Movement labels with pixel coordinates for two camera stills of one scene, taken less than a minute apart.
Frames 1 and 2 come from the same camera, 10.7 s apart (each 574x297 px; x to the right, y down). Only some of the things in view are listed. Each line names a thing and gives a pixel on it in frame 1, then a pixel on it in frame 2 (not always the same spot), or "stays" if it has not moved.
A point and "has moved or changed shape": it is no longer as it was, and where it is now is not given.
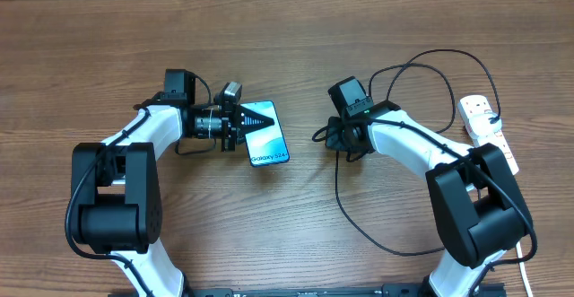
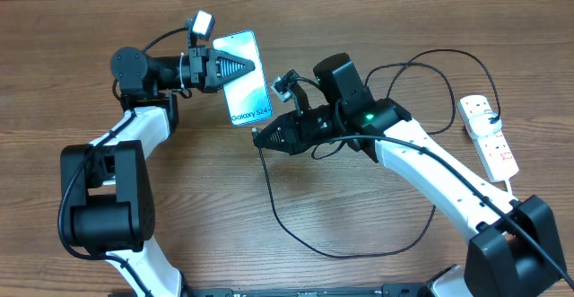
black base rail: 405,290 stays
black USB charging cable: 404,66 to 400,65
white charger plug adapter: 481,126 stays
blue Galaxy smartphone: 266,145 has moved or changed shape
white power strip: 469,105 stays
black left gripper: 243,121 to 205,64
